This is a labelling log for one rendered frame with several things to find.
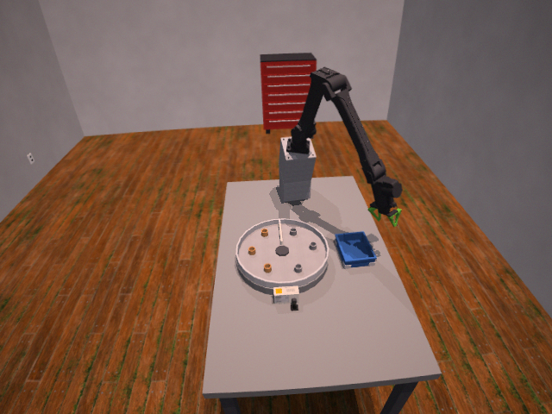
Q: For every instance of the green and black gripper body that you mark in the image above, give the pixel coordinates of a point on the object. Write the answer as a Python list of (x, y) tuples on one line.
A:
[(381, 204)]

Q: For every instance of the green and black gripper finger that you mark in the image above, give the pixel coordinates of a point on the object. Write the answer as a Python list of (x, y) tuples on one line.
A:
[(396, 220), (371, 210)]

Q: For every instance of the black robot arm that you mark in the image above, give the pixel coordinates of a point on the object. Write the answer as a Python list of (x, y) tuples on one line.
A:
[(326, 85)]

